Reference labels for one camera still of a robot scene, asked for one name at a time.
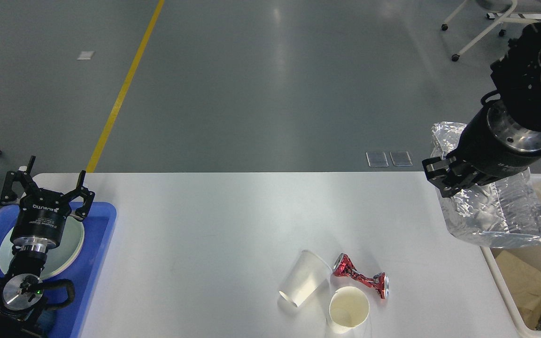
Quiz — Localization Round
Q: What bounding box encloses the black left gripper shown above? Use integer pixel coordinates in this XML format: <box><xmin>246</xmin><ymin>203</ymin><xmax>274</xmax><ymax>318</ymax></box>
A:
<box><xmin>0</xmin><ymin>156</ymin><xmax>96</xmax><ymax>254</ymax></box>

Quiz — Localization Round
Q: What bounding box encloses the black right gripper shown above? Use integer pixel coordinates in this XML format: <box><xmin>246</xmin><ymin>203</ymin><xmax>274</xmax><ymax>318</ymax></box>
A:
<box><xmin>422</xmin><ymin>101</ymin><xmax>541</xmax><ymax>198</ymax></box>

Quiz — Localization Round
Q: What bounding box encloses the silver foil bag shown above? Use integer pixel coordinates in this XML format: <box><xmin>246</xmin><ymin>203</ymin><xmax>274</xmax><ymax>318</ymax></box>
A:
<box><xmin>430</xmin><ymin>121</ymin><xmax>541</xmax><ymax>248</ymax></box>

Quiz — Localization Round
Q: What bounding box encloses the light green plate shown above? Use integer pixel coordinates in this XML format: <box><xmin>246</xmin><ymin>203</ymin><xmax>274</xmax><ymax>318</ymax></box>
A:
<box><xmin>0</xmin><ymin>218</ymin><xmax>85</xmax><ymax>280</ymax></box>

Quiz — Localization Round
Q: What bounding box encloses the brown paper bag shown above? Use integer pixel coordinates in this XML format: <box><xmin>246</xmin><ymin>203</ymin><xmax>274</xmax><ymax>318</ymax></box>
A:
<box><xmin>495</xmin><ymin>251</ymin><xmax>541</xmax><ymax>330</ymax></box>

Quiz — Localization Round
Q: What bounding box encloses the red foil wrapper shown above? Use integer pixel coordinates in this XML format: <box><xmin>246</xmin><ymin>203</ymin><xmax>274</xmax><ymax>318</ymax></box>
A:
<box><xmin>332</xmin><ymin>253</ymin><xmax>389</xmax><ymax>300</ymax></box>

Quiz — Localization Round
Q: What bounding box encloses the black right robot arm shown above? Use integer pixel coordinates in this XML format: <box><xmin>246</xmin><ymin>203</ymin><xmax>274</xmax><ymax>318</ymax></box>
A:
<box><xmin>422</xmin><ymin>22</ymin><xmax>541</xmax><ymax>198</ymax></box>

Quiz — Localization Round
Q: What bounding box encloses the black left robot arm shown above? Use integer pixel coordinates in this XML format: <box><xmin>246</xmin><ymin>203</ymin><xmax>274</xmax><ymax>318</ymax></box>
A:
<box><xmin>0</xmin><ymin>156</ymin><xmax>95</xmax><ymax>338</ymax></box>

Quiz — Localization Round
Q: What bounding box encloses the blue plastic tray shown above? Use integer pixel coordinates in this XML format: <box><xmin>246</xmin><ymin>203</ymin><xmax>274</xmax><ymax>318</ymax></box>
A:
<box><xmin>0</xmin><ymin>202</ymin><xmax>116</xmax><ymax>338</ymax></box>

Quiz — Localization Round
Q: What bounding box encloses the floor outlet cover right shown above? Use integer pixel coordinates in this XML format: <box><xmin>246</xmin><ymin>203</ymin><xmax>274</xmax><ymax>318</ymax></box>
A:
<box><xmin>389</xmin><ymin>151</ymin><xmax>414</xmax><ymax>167</ymax></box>

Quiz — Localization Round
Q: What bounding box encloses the floor outlet cover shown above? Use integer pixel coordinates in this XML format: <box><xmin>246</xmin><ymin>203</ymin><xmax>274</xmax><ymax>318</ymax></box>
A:
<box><xmin>389</xmin><ymin>151</ymin><xmax>414</xmax><ymax>167</ymax></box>
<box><xmin>365</xmin><ymin>151</ymin><xmax>389</xmax><ymax>168</ymax></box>

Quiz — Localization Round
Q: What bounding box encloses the floor outlet cover left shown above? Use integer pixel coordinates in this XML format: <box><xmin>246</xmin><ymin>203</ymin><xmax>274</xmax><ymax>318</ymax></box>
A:
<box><xmin>365</xmin><ymin>151</ymin><xmax>389</xmax><ymax>168</ymax></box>

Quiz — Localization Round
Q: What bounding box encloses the upright white paper cup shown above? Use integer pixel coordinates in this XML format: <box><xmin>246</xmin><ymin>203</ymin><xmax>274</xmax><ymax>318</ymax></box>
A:
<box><xmin>327</xmin><ymin>286</ymin><xmax>370</xmax><ymax>334</ymax></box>

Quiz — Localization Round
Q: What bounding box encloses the white office chair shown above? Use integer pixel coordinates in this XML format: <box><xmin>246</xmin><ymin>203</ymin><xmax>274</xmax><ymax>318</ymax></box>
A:
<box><xmin>441</xmin><ymin>0</ymin><xmax>541</xmax><ymax>62</ymax></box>

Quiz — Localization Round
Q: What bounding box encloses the tipped white paper cup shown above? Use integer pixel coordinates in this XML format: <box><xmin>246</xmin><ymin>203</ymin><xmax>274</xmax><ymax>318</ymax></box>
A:
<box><xmin>278</xmin><ymin>250</ymin><xmax>332</xmax><ymax>307</ymax></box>

